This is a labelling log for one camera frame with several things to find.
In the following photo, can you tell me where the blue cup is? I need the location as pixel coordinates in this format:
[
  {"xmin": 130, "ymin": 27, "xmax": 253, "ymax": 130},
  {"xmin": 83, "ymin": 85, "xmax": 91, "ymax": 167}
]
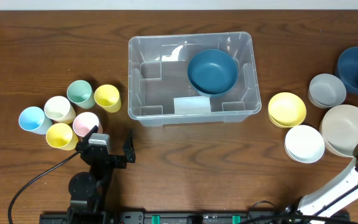
[{"xmin": 18, "ymin": 106, "xmax": 53, "ymax": 134}]

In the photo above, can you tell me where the small white bowl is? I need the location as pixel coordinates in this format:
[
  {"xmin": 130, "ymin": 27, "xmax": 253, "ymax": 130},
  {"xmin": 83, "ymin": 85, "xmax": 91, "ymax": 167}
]
[{"xmin": 284, "ymin": 125, "xmax": 325, "ymax": 164}]

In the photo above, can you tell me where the small yellow bowl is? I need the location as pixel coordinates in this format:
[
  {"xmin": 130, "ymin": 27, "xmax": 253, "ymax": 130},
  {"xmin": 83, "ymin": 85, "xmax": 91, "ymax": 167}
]
[{"xmin": 268, "ymin": 92, "xmax": 306, "ymax": 128}]

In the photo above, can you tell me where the dark blue bowl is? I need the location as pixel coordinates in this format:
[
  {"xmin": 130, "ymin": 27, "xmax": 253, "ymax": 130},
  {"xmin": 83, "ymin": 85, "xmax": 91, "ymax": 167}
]
[
  {"xmin": 187, "ymin": 49, "xmax": 239, "ymax": 97},
  {"xmin": 334, "ymin": 47, "xmax": 358, "ymax": 95}
]

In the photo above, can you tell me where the yellow cup upper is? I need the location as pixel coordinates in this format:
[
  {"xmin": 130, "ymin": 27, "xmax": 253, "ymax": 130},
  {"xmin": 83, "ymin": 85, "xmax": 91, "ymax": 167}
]
[{"xmin": 94, "ymin": 85, "xmax": 121, "ymax": 113}]

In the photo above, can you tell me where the small grey bowl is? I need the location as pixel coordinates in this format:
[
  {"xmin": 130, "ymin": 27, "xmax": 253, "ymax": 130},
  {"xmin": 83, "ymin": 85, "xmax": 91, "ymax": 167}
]
[{"xmin": 308, "ymin": 73, "xmax": 347, "ymax": 108}]

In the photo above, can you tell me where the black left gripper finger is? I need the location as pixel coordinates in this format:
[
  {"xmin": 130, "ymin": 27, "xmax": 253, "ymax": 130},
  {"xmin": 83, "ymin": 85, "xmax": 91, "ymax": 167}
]
[
  {"xmin": 77, "ymin": 126, "xmax": 99, "ymax": 146},
  {"xmin": 122, "ymin": 130, "xmax": 136, "ymax": 163}
]

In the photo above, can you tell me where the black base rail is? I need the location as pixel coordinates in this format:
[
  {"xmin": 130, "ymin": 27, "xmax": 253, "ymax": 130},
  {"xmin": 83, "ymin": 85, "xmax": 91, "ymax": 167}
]
[{"xmin": 39, "ymin": 210, "xmax": 351, "ymax": 224}]

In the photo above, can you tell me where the pink cup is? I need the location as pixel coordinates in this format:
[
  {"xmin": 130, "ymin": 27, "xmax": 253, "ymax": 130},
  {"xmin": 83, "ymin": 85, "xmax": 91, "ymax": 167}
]
[{"xmin": 73, "ymin": 112, "xmax": 103, "ymax": 137}]

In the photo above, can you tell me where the yellow cup lower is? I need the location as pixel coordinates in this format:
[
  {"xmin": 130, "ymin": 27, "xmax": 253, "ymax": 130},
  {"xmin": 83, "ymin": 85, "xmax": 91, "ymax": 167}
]
[{"xmin": 46, "ymin": 123, "xmax": 78, "ymax": 151}]

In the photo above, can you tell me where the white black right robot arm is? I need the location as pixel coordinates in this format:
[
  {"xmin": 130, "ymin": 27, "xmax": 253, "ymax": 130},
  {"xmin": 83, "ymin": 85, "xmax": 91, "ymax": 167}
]
[{"xmin": 296, "ymin": 73, "xmax": 358, "ymax": 217}]

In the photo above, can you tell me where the yellow cup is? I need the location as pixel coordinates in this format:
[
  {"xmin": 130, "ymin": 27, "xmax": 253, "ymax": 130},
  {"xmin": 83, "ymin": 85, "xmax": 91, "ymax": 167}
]
[
  {"xmin": 94, "ymin": 85, "xmax": 121, "ymax": 113},
  {"xmin": 46, "ymin": 123, "xmax": 78, "ymax": 151}
]

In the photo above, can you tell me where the green cup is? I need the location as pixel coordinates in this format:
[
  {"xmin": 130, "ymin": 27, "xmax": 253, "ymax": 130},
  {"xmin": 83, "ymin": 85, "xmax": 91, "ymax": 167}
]
[{"xmin": 67, "ymin": 80, "xmax": 96, "ymax": 109}]

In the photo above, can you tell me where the large cream bowl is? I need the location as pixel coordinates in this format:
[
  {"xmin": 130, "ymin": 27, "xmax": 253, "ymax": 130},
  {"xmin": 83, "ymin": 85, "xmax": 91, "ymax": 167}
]
[{"xmin": 319, "ymin": 105, "xmax": 358, "ymax": 157}]

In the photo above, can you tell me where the clear plastic storage container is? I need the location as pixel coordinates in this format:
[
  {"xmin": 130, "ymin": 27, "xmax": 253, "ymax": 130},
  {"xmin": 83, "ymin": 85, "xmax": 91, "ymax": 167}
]
[{"xmin": 127, "ymin": 32, "xmax": 262, "ymax": 126}]

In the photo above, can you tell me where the cream cup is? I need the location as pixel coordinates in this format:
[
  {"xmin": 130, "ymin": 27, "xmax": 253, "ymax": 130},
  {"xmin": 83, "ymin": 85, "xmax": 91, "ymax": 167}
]
[{"xmin": 44, "ymin": 96, "xmax": 76, "ymax": 124}]

